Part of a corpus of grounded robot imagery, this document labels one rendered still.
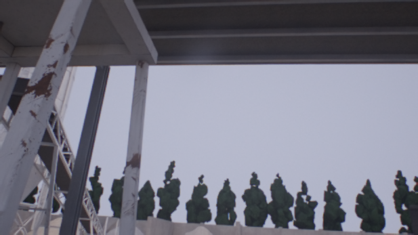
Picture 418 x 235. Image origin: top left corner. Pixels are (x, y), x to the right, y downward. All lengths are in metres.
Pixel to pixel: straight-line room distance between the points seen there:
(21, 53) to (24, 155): 1.48
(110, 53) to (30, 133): 1.15
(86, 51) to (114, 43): 0.18
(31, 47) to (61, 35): 1.20
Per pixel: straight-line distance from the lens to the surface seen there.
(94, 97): 6.28
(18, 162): 0.84
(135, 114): 1.76
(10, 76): 2.31
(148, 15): 5.64
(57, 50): 1.02
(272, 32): 5.55
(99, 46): 2.00
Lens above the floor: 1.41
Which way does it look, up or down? 22 degrees up
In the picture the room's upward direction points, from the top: 4 degrees clockwise
